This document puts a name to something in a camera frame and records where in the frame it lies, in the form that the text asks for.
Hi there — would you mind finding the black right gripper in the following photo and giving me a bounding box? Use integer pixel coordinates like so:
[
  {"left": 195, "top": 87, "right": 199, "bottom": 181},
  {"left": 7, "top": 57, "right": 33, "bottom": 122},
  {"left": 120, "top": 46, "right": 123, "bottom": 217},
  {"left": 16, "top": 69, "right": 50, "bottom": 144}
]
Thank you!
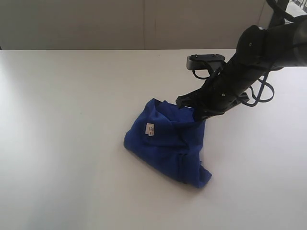
[{"left": 176, "top": 25, "right": 273, "bottom": 121}]

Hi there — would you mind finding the blue towel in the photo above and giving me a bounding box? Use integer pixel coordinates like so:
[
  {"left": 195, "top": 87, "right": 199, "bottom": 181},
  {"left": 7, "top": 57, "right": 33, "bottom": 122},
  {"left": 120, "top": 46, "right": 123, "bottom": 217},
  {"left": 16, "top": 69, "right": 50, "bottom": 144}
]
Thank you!
[{"left": 123, "top": 98, "right": 212, "bottom": 188}]

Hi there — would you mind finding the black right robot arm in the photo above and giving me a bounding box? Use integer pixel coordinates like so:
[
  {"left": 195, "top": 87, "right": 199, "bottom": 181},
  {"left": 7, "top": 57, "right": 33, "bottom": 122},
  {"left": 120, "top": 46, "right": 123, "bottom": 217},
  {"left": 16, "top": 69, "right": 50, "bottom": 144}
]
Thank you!
[{"left": 176, "top": 0, "right": 307, "bottom": 121}]

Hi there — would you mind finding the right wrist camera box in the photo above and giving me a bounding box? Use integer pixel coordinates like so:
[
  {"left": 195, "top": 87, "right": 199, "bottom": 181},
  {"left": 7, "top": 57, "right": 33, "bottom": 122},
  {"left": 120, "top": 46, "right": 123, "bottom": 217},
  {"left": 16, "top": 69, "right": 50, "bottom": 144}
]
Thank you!
[{"left": 186, "top": 54, "right": 225, "bottom": 71}]

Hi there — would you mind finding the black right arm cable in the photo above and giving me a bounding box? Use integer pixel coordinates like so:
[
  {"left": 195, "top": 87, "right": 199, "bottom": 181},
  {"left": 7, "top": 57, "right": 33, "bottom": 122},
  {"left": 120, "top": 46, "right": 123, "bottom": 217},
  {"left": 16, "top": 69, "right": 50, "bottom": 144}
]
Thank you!
[{"left": 193, "top": 61, "right": 275, "bottom": 107}]

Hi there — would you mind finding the dark window frame post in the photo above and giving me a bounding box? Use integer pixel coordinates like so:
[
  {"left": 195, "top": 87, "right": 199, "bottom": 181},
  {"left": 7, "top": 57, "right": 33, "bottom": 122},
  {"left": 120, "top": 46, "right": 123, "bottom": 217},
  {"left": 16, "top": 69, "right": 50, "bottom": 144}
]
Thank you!
[{"left": 270, "top": 0, "right": 288, "bottom": 29}]

